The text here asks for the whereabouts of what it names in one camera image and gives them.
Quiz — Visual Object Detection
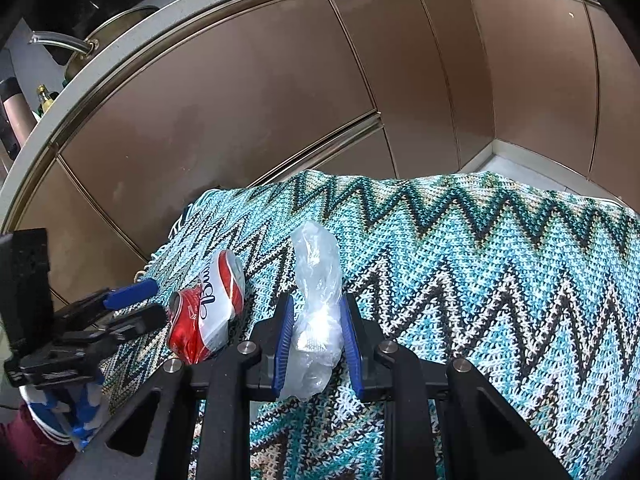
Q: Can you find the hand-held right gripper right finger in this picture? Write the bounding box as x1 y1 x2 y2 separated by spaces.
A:
341 292 573 480

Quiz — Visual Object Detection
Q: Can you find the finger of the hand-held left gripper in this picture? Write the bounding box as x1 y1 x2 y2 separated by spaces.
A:
56 279 160 324
75 304 167 349

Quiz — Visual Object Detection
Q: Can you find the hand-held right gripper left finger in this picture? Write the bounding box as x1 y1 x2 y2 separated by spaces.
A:
60 292 296 480

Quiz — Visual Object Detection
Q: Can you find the crushed red and white can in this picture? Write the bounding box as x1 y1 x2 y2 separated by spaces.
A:
167 249 247 367

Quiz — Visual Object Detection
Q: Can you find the clear plastic bag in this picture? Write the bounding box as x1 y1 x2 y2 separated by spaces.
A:
281 219 347 402

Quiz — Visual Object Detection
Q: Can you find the person's left forearm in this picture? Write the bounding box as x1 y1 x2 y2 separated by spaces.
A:
0 402 77 480

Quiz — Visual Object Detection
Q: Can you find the person's left hand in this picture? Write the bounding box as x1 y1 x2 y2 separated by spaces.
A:
21 379 107 454

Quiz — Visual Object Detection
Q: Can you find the zigzag knitted blanket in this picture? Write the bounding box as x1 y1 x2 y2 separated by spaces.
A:
134 169 632 480

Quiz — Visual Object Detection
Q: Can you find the green oil bottle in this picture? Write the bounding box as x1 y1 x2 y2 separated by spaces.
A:
34 85 59 116

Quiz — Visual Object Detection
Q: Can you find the brown kitchen cabinet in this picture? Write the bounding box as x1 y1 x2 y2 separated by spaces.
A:
14 0 637 272

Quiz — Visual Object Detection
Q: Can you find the brass pot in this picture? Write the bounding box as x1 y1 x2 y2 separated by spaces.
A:
27 5 162 84

